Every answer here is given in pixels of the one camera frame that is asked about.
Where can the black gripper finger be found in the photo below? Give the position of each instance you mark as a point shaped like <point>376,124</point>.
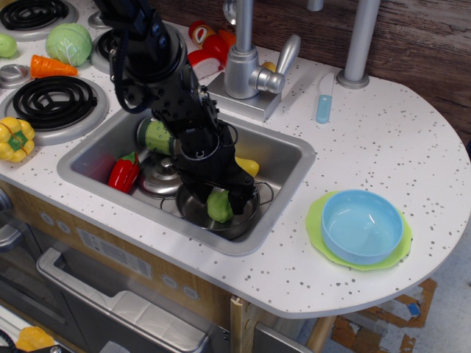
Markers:
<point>238,198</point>
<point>199,190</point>

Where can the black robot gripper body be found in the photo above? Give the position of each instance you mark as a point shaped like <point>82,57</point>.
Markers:
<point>207,157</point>

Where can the green toy broccoli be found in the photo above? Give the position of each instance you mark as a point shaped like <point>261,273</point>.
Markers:
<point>218,206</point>

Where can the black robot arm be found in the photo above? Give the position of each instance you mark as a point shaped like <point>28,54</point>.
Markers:
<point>150,71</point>

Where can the yellow toy squash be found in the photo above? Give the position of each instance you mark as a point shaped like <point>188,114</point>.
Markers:
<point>250,166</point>

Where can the steel pot lid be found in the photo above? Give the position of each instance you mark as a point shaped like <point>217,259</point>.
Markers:
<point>158,177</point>

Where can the green labelled toy can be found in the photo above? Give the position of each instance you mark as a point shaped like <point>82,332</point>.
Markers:
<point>153,135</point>

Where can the silver metal sink basin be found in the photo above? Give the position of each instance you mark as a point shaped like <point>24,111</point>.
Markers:
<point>284,161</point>

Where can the silver toy faucet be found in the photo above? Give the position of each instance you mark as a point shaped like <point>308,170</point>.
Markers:
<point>246,87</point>

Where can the green plastic plate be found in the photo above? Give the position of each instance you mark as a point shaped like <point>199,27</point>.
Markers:
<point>313,222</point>

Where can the red toy pepper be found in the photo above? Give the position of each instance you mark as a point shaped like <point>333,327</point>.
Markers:
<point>125,172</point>

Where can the red white toy slice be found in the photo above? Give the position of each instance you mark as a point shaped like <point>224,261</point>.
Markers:
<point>204,63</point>

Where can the blue plastic bowl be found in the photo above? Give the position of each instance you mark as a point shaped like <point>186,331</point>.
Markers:
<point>360,227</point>

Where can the black front stove burner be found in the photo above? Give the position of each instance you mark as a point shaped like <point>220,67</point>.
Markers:
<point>58,108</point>

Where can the black rear right burner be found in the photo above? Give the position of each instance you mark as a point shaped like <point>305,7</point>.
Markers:
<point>100,55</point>

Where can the green toy cabbage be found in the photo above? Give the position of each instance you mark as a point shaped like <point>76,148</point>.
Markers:
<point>69,43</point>

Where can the silver rear stove knob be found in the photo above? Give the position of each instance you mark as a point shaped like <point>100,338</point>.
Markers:
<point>95,21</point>

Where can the silver stove knob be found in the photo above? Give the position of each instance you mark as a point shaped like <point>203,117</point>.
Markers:
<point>95,21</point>
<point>14,75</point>

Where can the orange toy carrot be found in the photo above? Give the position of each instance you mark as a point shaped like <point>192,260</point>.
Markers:
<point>41,67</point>

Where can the yellow toy bell pepper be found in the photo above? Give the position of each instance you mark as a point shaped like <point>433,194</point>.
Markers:
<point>17,139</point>

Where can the grey support pole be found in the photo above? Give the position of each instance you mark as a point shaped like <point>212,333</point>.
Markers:
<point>354,75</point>

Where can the light green toy apple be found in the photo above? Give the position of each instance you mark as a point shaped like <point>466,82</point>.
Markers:
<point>8,46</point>

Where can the black rear left burner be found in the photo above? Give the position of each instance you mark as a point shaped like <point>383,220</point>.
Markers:
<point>31,20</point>

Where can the yellow object bottom left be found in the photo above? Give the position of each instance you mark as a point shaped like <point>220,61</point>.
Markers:
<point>33,338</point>

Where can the steel pan with handles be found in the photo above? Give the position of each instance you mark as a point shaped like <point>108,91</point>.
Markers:
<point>196,213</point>

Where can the silver oven door handle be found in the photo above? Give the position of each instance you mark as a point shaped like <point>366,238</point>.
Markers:
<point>124,322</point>

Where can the blue handled toy knife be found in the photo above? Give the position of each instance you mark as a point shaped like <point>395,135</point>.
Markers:
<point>325,98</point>

